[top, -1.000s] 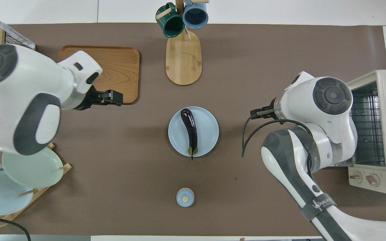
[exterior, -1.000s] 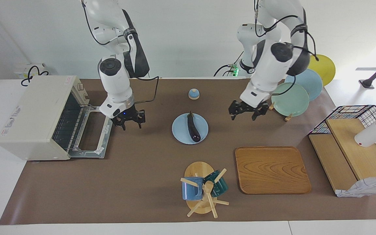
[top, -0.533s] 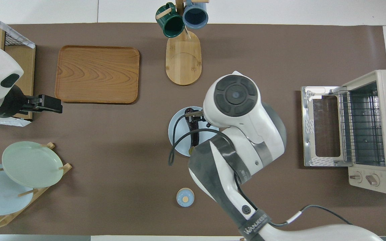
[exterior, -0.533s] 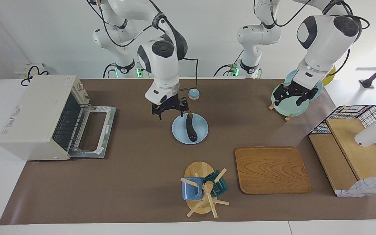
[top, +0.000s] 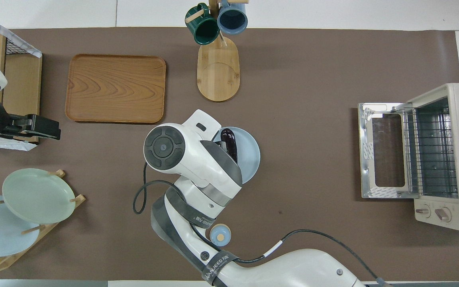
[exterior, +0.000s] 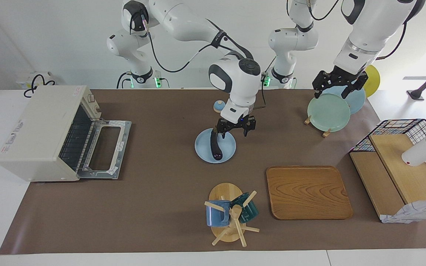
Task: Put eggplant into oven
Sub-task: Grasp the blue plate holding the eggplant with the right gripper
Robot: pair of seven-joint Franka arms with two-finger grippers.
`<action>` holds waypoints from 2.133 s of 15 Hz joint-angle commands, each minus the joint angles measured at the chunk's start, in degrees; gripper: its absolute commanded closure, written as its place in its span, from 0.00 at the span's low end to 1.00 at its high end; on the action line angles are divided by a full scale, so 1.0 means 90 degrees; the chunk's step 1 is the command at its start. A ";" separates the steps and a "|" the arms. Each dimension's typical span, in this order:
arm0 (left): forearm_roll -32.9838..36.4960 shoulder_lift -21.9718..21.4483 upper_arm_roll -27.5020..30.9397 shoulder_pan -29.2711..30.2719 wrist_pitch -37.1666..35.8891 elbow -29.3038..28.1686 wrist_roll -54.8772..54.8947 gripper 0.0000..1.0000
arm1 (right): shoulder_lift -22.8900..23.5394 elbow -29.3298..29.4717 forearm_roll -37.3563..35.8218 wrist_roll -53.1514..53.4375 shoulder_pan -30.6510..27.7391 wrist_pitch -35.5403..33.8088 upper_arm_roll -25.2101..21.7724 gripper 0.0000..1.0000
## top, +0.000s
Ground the blue grey mug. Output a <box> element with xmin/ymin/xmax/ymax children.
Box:
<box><xmin>217</xmin><ymin>0</ymin><xmax>249</xmax><ymax>35</ymax></box>

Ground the wooden plate rack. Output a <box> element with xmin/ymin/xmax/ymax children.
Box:
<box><xmin>0</xmin><ymin>169</ymin><xmax>86</xmax><ymax>274</ymax></box>

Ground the pale green plate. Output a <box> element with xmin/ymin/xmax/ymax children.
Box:
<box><xmin>2</xmin><ymin>168</ymin><xmax>76</xmax><ymax>224</ymax></box>

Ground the wooden storage box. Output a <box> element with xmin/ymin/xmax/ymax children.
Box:
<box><xmin>0</xmin><ymin>30</ymin><xmax>43</xmax><ymax>143</ymax></box>

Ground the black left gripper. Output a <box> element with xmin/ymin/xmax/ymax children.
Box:
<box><xmin>8</xmin><ymin>114</ymin><xmax>61</xmax><ymax>142</ymax></box>

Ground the large beige oven knob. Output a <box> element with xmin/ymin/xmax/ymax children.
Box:
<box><xmin>434</xmin><ymin>207</ymin><xmax>452</xmax><ymax>223</ymax></box>

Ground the brown table mat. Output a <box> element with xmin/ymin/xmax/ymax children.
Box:
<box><xmin>0</xmin><ymin>27</ymin><xmax>459</xmax><ymax>281</ymax></box>

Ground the dark purple eggplant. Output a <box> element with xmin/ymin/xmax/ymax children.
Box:
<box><xmin>220</xmin><ymin>128</ymin><xmax>238</xmax><ymax>164</ymax></box>

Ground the wooden serving tray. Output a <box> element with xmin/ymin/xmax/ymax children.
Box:
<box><xmin>65</xmin><ymin>54</ymin><xmax>167</xmax><ymax>124</ymax></box>

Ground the wooden mug tree stand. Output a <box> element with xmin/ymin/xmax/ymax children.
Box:
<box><xmin>185</xmin><ymin>0</ymin><xmax>249</xmax><ymax>102</ymax></box>

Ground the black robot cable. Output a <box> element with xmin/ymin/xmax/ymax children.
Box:
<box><xmin>133</xmin><ymin>161</ymin><xmax>388</xmax><ymax>287</ymax></box>

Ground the glass oven door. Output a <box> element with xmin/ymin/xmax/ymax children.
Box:
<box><xmin>358</xmin><ymin>102</ymin><xmax>416</xmax><ymax>199</ymax></box>

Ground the dark green mug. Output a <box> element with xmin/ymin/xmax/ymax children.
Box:
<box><xmin>185</xmin><ymin>3</ymin><xmax>220</xmax><ymax>45</ymax></box>

